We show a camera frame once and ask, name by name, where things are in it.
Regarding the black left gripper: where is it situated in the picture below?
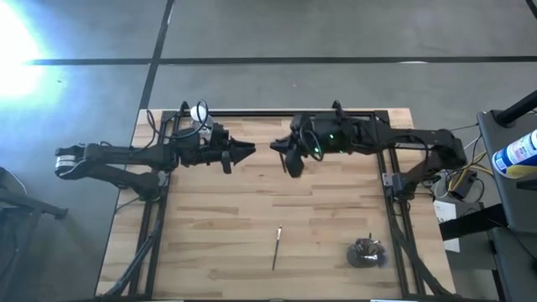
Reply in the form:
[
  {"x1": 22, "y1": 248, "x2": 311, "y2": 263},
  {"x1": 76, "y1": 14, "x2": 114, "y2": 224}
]
[{"x1": 178, "y1": 123, "x2": 257, "y2": 169}]

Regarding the white blue wipes canister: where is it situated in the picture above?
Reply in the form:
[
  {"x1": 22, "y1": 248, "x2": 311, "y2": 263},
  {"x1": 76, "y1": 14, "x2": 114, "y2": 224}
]
[{"x1": 491, "y1": 128, "x2": 537, "y2": 180}]

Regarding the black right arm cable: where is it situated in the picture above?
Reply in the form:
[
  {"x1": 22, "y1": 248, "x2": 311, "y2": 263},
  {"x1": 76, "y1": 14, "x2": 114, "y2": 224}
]
[{"x1": 298, "y1": 99, "x2": 343, "y2": 164}]

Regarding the clear bulb holder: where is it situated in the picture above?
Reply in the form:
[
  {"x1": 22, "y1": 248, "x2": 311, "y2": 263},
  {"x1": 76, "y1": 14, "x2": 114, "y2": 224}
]
[{"x1": 191, "y1": 119, "x2": 216, "y2": 138}]

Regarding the white paper sheet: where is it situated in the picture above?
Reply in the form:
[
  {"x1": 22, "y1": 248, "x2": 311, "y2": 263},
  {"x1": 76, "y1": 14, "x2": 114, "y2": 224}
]
[{"x1": 433, "y1": 199, "x2": 459, "y2": 253}]

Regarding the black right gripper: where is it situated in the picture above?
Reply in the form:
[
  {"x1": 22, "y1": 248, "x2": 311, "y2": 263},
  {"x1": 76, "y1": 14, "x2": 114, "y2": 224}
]
[{"x1": 270, "y1": 112, "x2": 352, "y2": 155}]

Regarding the yellow cable bundle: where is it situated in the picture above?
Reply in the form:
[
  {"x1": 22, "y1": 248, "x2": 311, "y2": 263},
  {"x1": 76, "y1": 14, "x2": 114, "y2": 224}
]
[{"x1": 446, "y1": 149, "x2": 495, "y2": 198}]

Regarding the dark grey side desk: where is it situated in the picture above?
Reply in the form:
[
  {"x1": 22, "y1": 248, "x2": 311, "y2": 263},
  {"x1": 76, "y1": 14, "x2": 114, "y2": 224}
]
[{"x1": 477, "y1": 108, "x2": 537, "y2": 236}]

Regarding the black desk crossbar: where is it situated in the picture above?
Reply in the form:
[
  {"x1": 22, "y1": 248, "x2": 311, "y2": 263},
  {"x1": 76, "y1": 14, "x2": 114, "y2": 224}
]
[{"x1": 438, "y1": 203, "x2": 508, "y2": 242}]

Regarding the dark chair base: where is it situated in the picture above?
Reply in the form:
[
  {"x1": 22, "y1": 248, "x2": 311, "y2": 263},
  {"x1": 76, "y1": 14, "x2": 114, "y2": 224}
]
[{"x1": 0, "y1": 166, "x2": 69, "y2": 302}]

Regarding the white light bulb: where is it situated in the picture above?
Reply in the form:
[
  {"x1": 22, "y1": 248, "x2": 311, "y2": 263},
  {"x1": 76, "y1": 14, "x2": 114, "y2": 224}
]
[{"x1": 190, "y1": 105, "x2": 209, "y2": 123}]

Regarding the small black power box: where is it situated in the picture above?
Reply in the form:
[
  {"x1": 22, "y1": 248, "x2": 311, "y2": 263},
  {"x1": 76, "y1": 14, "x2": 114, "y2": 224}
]
[{"x1": 448, "y1": 175, "x2": 479, "y2": 201}]

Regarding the black table frame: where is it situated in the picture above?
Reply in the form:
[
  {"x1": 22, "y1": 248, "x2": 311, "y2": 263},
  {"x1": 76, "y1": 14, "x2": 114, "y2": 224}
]
[{"x1": 98, "y1": 109, "x2": 452, "y2": 302}]

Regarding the dark metal pole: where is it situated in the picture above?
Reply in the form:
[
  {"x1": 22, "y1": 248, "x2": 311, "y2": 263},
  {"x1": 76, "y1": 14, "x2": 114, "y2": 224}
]
[{"x1": 494, "y1": 89, "x2": 537, "y2": 128}]

